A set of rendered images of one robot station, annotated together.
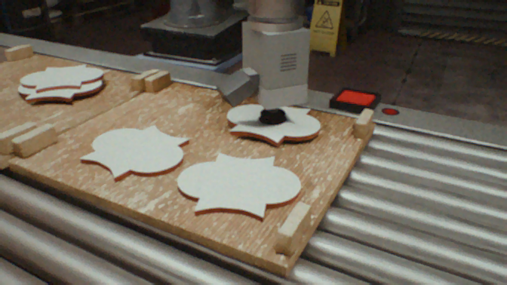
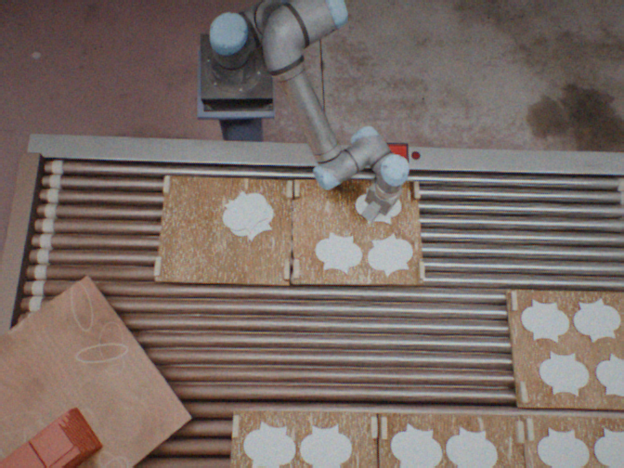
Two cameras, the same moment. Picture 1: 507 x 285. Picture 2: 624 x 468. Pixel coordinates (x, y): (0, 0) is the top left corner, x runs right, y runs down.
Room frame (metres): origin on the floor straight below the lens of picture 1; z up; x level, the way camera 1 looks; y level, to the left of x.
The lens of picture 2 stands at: (0.14, 0.54, 2.68)
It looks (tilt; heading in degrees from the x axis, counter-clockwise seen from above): 72 degrees down; 323
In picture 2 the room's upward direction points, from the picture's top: 10 degrees clockwise
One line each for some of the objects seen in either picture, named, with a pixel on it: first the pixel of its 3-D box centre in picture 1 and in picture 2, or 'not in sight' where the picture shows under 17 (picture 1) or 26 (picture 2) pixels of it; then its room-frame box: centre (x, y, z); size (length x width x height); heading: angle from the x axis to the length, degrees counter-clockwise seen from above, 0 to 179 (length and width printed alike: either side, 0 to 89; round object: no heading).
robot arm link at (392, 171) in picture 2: not in sight; (392, 173); (0.58, -0.03, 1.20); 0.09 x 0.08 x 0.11; 6
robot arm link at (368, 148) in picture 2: not in sight; (367, 149); (0.67, 0.00, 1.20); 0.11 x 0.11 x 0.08; 6
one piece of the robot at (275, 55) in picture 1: (259, 59); (378, 200); (0.57, -0.01, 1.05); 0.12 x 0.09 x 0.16; 114
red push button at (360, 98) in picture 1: (354, 101); (396, 154); (0.71, -0.19, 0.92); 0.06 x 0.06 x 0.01; 61
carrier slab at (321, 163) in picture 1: (206, 145); (357, 231); (0.54, 0.07, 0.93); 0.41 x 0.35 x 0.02; 62
